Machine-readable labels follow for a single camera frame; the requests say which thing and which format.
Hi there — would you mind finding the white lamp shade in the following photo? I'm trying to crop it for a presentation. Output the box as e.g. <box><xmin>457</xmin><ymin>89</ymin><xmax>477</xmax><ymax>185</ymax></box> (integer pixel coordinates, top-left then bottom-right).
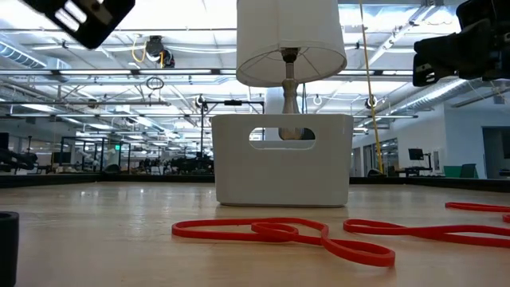
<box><xmin>235</xmin><ymin>0</ymin><xmax>348</xmax><ymax>88</ymax></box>

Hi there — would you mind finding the black stand frame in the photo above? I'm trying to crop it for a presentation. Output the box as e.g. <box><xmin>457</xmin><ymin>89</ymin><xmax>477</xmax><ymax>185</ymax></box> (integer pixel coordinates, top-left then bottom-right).
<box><xmin>200</xmin><ymin>99</ymin><xmax>265</xmax><ymax>161</ymax></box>

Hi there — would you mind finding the curled red rubber band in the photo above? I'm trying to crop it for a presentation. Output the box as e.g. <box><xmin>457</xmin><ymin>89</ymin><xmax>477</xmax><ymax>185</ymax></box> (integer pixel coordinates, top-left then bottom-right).
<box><xmin>171</xmin><ymin>217</ymin><xmax>397</xmax><ymax>269</ymax></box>

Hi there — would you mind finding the green seat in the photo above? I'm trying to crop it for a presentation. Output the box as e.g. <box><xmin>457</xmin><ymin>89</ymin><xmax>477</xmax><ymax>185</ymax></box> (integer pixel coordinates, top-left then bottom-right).
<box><xmin>443</xmin><ymin>163</ymin><xmax>480</xmax><ymax>179</ymax></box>

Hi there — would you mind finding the silver lamp base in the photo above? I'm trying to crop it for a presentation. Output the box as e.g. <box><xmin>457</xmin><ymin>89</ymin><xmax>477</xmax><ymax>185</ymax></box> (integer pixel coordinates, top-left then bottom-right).
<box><xmin>277</xmin><ymin>47</ymin><xmax>308</xmax><ymax>142</ymax></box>

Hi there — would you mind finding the twisted red rubber band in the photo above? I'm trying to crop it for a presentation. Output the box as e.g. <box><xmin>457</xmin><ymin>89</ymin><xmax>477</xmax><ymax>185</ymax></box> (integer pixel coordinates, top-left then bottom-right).
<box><xmin>445</xmin><ymin>201</ymin><xmax>510</xmax><ymax>224</ymax></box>

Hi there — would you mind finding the ceiling cable reel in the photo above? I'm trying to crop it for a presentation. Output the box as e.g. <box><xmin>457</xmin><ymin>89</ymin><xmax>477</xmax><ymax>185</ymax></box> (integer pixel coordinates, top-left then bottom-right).
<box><xmin>143</xmin><ymin>34</ymin><xmax>177</xmax><ymax>69</ymax></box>

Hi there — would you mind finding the white plastic bin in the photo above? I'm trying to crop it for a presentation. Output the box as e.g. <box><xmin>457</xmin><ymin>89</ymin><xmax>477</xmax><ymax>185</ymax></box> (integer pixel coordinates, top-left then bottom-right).
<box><xmin>210</xmin><ymin>113</ymin><xmax>355</xmax><ymax>209</ymax></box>

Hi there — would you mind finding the yellow cable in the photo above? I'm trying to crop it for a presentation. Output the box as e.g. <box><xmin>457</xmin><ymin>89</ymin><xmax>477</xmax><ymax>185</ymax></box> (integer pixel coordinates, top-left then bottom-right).
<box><xmin>358</xmin><ymin>0</ymin><xmax>385</xmax><ymax>175</ymax></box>

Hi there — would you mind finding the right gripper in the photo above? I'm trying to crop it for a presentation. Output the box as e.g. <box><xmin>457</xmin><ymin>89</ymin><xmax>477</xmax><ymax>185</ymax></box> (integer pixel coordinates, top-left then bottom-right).
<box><xmin>412</xmin><ymin>0</ymin><xmax>510</xmax><ymax>88</ymax></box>

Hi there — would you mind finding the small thick black rubber band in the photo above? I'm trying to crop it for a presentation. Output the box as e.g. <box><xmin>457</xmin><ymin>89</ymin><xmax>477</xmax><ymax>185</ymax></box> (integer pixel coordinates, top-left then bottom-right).
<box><xmin>0</xmin><ymin>210</ymin><xmax>21</xmax><ymax>287</ymax></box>

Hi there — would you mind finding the long red rubber band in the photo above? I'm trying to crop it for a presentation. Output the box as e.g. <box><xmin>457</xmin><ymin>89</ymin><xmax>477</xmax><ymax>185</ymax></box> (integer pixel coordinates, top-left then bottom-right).
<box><xmin>343</xmin><ymin>218</ymin><xmax>510</xmax><ymax>250</ymax></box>

